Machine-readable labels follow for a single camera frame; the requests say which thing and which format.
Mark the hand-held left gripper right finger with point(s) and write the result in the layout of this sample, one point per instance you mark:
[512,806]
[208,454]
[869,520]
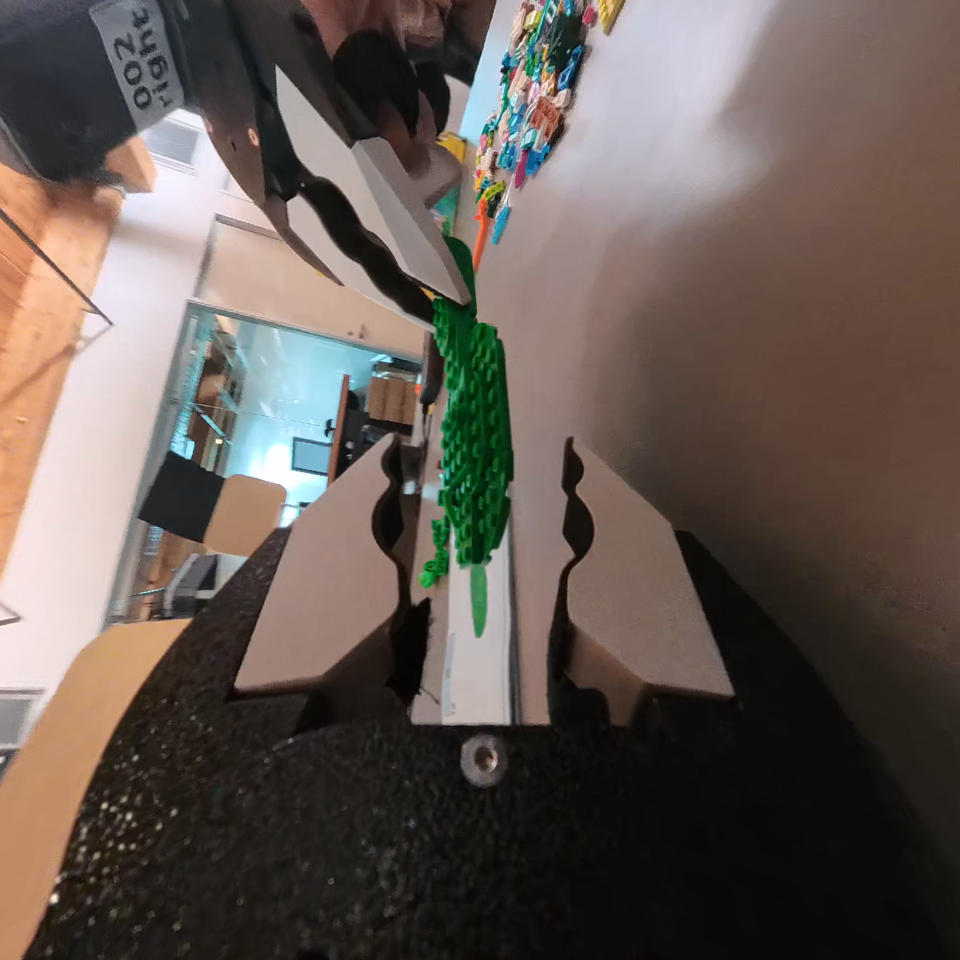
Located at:
[645,600]

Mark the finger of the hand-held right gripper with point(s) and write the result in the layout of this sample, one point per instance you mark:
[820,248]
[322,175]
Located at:
[420,225]
[360,277]

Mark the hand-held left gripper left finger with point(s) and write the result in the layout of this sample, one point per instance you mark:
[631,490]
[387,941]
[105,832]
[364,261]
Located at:
[322,592]

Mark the green brick leaf build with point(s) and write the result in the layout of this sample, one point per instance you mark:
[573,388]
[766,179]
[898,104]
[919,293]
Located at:
[472,420]

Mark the grey desk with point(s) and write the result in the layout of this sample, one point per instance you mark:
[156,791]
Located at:
[712,300]

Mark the person's right hand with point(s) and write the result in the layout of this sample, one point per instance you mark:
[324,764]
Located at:
[461,30]

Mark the orange brick separator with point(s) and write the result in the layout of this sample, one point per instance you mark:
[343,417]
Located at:
[480,229]

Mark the colourful toy box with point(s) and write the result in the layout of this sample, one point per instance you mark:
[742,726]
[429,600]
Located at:
[450,142]

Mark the small tan rounded board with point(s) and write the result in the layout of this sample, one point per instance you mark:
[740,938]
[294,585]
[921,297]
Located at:
[251,514]

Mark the wooden cabinet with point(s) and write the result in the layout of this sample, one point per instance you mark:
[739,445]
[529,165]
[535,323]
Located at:
[391,397]

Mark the dark monitor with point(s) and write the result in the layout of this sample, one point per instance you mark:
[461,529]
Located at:
[309,456]

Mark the pile of colourful bricks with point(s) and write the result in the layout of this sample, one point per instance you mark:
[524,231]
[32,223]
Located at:
[536,112]

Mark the black square panel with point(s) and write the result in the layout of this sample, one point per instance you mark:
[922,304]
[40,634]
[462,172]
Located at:
[180,496]

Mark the white instruction booklet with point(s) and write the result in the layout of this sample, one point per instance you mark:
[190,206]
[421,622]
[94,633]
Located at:
[484,675]

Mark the large tan wooden board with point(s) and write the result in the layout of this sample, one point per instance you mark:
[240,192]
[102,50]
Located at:
[75,750]

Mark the white wall vent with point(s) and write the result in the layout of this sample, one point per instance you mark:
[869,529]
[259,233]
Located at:
[174,142]
[15,720]

